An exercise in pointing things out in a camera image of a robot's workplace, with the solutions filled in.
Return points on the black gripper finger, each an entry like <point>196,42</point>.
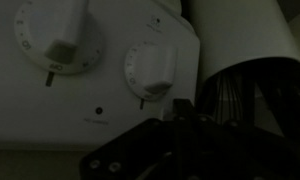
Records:
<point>183,109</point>

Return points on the white right dial knob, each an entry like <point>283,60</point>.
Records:
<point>150,69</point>

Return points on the white dial knob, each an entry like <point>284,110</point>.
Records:
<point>150,69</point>
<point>60,36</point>

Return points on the white cylinder with black base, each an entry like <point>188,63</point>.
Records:
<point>249,63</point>

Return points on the white left dial knob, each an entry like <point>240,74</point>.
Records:
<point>60,36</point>

